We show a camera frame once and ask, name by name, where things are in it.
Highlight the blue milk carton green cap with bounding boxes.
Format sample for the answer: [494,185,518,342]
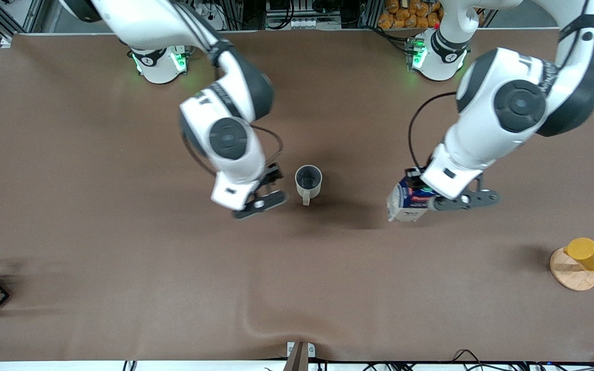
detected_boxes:
[386,175,438,223]

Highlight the pale white mug with handle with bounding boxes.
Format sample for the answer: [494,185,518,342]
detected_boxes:
[295,165,323,206]

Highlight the round wooden cup stand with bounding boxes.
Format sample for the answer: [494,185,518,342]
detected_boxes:
[550,246,594,292]

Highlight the yellow plastic cup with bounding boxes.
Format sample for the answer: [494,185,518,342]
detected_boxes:
[564,238,594,272]

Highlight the white power strip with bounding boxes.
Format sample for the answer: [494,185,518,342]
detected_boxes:
[291,18,329,30]

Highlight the brown table cover sheet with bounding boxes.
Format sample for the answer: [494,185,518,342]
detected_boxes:
[0,28,594,362]

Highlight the bag of orange snacks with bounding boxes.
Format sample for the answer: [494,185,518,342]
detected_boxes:
[378,0,444,29]

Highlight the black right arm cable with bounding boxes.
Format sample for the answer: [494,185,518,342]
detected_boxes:
[250,125,284,168]

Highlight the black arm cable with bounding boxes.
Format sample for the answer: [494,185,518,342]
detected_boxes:
[250,125,284,168]
[408,92,457,172]

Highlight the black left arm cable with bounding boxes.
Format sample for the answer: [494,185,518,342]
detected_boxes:
[408,92,457,172]

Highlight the metal table edge bracket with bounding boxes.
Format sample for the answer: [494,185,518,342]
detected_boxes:
[283,341,316,371]

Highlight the black floor cables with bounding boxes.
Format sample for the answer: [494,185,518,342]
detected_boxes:
[452,349,594,371]

